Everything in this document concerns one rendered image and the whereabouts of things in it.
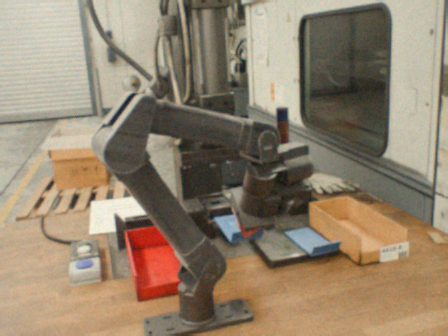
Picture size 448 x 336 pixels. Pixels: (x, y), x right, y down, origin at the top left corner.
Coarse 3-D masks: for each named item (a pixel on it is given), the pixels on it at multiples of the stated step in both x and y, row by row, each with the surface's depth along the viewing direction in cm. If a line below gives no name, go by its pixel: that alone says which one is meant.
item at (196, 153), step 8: (184, 144) 124; (192, 144) 124; (200, 144) 118; (208, 144) 115; (176, 152) 120; (184, 152) 115; (192, 152) 115; (200, 152) 116; (208, 152) 117; (216, 152) 117; (224, 152) 118; (232, 152) 118; (176, 160) 121; (184, 160) 115; (192, 160) 116; (200, 160) 116; (208, 160) 117; (216, 160) 118; (224, 160) 118; (232, 160) 119; (184, 168) 124
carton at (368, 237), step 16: (320, 208) 126; (336, 208) 128; (352, 208) 126; (368, 208) 118; (320, 224) 120; (336, 224) 112; (352, 224) 126; (368, 224) 119; (384, 224) 112; (336, 240) 113; (352, 240) 105; (368, 240) 115; (384, 240) 113; (400, 240) 107; (352, 256) 106; (368, 256) 104; (384, 256) 105; (400, 256) 106
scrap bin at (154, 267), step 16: (128, 240) 110; (144, 240) 118; (160, 240) 119; (128, 256) 112; (144, 256) 114; (160, 256) 114; (176, 256) 113; (144, 272) 106; (160, 272) 106; (176, 272) 105; (144, 288) 94; (160, 288) 95; (176, 288) 96
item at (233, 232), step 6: (222, 216) 112; (228, 216) 112; (234, 216) 112; (216, 222) 110; (222, 222) 109; (228, 222) 109; (222, 228) 106; (228, 228) 105; (234, 228) 105; (228, 234) 102; (234, 234) 98; (240, 234) 98; (252, 234) 99; (258, 234) 100; (234, 240) 99; (240, 240) 100
